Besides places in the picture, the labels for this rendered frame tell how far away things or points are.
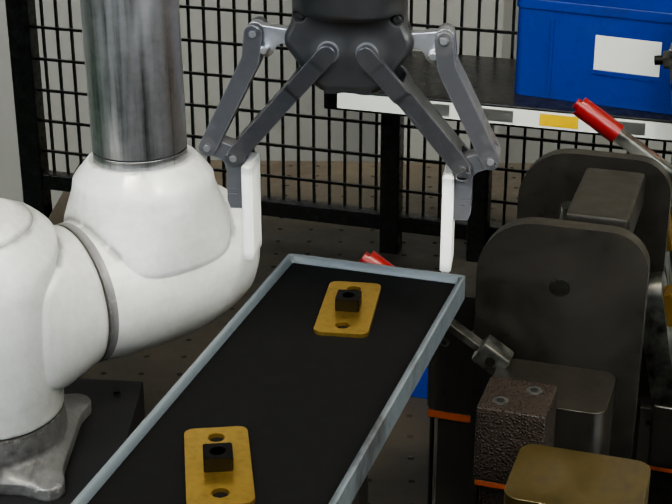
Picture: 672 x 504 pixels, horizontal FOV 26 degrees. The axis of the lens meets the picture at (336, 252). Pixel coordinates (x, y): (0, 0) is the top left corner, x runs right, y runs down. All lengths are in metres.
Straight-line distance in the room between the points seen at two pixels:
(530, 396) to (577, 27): 0.93
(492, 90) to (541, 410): 0.99
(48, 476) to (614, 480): 0.70
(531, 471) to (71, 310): 0.62
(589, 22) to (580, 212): 0.79
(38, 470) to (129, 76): 0.41
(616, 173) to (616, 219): 0.10
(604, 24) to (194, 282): 0.66
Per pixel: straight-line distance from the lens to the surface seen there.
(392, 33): 0.94
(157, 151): 1.51
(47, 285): 1.46
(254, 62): 0.96
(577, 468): 1.01
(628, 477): 1.01
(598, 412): 1.08
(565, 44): 1.92
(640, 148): 1.55
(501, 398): 1.04
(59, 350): 1.49
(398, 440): 1.77
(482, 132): 0.96
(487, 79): 2.02
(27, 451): 1.53
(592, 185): 1.20
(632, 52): 1.90
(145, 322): 1.53
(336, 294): 1.03
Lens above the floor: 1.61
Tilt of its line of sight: 23 degrees down
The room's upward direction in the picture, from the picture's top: straight up
